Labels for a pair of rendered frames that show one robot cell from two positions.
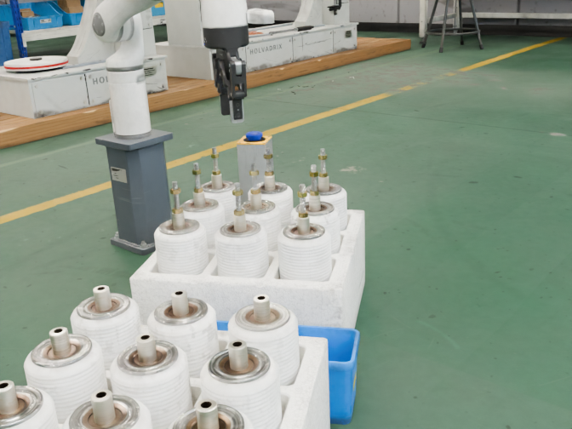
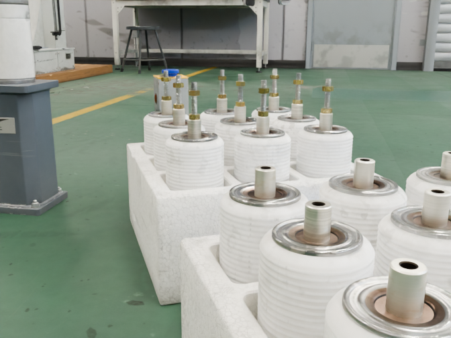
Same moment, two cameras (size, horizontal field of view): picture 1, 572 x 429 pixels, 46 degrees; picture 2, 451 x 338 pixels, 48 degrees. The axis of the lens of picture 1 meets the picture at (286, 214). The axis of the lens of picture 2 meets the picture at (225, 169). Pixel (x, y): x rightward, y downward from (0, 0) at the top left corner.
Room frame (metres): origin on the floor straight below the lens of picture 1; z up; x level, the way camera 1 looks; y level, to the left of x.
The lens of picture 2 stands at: (0.45, 0.56, 0.42)
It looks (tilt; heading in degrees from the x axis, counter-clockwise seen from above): 15 degrees down; 330
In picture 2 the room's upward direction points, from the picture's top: straight up
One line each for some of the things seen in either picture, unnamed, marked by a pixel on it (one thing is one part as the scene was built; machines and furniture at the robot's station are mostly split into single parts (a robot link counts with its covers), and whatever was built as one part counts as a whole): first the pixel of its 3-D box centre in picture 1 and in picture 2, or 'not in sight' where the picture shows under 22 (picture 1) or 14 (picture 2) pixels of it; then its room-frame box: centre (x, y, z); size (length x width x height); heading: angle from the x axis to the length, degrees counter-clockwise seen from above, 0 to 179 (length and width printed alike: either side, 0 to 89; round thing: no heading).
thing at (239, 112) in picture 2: (255, 201); (239, 115); (1.25, 0.06, 0.26); 0.02 x 0.02 x 0.03
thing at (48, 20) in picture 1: (29, 15); not in sight; (6.25, 2.19, 0.36); 0.50 x 0.38 x 0.21; 50
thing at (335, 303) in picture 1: (260, 280); (239, 202); (1.25, 0.06, 0.09); 0.39 x 0.39 x 0.18; 77
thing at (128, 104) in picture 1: (129, 102); (11, 44); (1.72, 0.39, 0.39); 0.09 x 0.09 x 0.17; 49
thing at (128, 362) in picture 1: (147, 357); (433, 222); (0.72, 0.18, 0.25); 0.08 x 0.08 x 0.01
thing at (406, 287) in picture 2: (6, 397); (405, 289); (0.63, 0.32, 0.26); 0.02 x 0.02 x 0.03
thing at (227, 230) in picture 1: (240, 229); (262, 133); (1.14, 0.08, 0.25); 0.08 x 0.08 x 0.01
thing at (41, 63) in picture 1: (37, 63); not in sight; (3.38, 1.19, 0.29); 0.30 x 0.30 x 0.06
